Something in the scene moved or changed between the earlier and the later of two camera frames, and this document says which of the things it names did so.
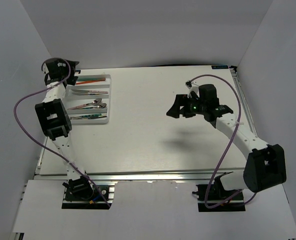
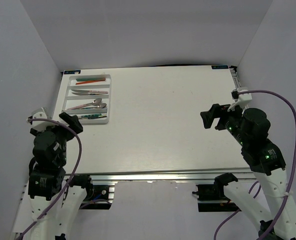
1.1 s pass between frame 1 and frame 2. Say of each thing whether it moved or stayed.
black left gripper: moved
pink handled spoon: stayed
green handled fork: stayed
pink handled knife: stayed
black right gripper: moved
